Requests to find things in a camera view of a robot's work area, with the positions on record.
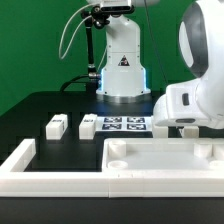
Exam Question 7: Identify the white U-shaped fence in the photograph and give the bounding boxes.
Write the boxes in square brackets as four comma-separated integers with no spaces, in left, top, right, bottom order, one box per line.
[0,139,224,198]

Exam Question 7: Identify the white cable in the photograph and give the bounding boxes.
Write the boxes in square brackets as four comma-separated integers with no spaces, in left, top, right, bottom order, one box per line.
[58,2,101,61]

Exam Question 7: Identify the white desk top tray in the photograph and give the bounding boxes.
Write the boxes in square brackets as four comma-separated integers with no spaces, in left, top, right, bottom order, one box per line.
[102,138,224,173]

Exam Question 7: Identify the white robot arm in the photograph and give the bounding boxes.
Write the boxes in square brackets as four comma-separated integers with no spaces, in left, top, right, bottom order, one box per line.
[87,0,224,129]

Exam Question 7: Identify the marker tag sheet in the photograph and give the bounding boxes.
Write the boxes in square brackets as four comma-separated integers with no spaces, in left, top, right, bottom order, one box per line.
[96,116,152,132]

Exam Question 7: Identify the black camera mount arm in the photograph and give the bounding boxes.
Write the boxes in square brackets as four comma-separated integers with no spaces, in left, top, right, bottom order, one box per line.
[80,4,136,94]

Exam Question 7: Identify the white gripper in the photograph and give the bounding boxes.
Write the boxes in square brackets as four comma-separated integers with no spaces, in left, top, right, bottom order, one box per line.
[153,83,224,129]

